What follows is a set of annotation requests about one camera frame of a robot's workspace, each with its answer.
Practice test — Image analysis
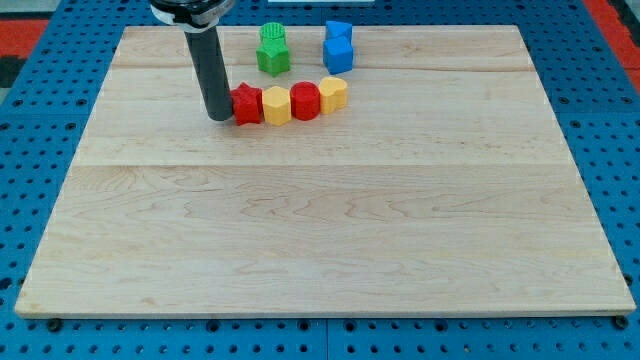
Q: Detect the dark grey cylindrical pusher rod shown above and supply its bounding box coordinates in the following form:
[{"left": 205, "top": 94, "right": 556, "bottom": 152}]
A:
[{"left": 185, "top": 26, "right": 233, "bottom": 121}]

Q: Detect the blue cube block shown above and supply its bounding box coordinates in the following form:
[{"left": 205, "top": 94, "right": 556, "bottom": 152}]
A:
[{"left": 323, "top": 36, "right": 354, "bottom": 74}]

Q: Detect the yellow heart block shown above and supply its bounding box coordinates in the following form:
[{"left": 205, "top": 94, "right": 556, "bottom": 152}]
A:
[{"left": 319, "top": 76, "right": 348, "bottom": 115}]

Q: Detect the red star block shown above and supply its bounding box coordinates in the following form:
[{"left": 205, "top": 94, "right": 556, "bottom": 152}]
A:
[{"left": 231, "top": 82, "right": 263, "bottom": 126}]

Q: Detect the green star block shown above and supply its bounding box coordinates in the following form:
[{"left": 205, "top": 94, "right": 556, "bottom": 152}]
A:
[{"left": 256, "top": 42, "right": 290, "bottom": 77}]

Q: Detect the green cylinder block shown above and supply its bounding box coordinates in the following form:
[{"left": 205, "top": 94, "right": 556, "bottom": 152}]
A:
[{"left": 259, "top": 22, "right": 286, "bottom": 44}]

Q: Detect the yellow hexagon block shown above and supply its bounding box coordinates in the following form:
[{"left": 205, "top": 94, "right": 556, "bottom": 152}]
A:
[{"left": 262, "top": 86, "right": 292, "bottom": 126}]

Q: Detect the red cylinder block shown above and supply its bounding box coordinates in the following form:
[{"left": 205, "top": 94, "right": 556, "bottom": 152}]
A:
[{"left": 290, "top": 81, "right": 320, "bottom": 121}]

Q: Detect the blue triangle block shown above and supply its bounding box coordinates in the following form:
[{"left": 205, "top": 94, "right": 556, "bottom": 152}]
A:
[{"left": 325, "top": 20, "right": 353, "bottom": 42}]

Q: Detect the wooden board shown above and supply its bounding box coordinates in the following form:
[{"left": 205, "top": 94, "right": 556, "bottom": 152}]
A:
[{"left": 15, "top": 25, "right": 636, "bottom": 319}]

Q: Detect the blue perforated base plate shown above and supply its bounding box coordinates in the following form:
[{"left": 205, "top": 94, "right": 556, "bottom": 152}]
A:
[{"left": 1, "top": 0, "right": 639, "bottom": 359}]

